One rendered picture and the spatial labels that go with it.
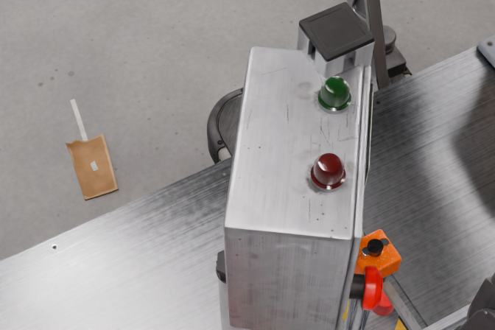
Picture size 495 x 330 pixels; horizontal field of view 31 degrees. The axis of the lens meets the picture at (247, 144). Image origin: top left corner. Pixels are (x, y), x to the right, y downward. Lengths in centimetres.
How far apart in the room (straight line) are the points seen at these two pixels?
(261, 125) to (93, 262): 72
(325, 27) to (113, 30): 202
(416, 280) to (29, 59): 162
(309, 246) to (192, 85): 193
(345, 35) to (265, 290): 21
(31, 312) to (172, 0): 159
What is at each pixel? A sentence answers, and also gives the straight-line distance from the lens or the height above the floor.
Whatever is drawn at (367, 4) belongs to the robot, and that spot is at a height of 59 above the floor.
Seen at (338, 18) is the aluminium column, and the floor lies 150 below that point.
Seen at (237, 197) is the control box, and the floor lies 147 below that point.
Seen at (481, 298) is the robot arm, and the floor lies 128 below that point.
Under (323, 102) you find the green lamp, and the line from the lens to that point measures 70.
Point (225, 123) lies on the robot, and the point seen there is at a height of 24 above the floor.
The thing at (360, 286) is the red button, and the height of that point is 134.
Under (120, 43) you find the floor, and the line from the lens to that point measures 269.
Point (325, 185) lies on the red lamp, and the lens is 66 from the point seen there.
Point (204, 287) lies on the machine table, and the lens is 134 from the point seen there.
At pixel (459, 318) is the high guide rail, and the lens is 120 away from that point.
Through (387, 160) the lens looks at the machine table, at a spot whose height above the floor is 83.
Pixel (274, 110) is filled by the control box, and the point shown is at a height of 148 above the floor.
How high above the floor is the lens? 205
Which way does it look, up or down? 57 degrees down
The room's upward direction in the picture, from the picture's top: 1 degrees counter-clockwise
